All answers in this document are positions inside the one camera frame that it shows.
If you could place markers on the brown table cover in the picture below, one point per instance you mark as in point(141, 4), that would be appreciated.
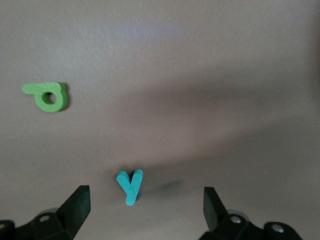
point(175, 62)

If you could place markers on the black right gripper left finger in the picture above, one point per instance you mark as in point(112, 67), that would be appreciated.
point(72, 215)

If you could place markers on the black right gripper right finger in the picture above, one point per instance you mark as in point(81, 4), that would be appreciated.
point(218, 216)

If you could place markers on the green letter p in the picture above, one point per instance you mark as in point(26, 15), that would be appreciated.
point(40, 88)

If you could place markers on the teal letter y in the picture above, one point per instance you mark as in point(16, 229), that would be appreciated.
point(131, 191)

